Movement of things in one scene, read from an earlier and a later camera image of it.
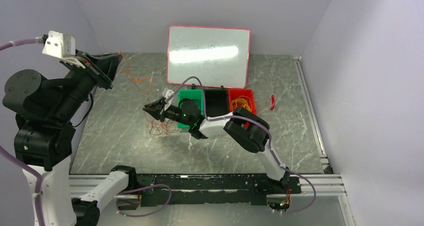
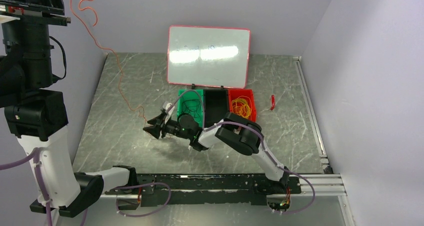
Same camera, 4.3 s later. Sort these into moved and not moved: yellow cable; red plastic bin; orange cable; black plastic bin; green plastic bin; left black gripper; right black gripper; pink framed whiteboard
Moved: left black gripper; right black gripper; orange cable
Not moved: red plastic bin; green plastic bin; black plastic bin; yellow cable; pink framed whiteboard
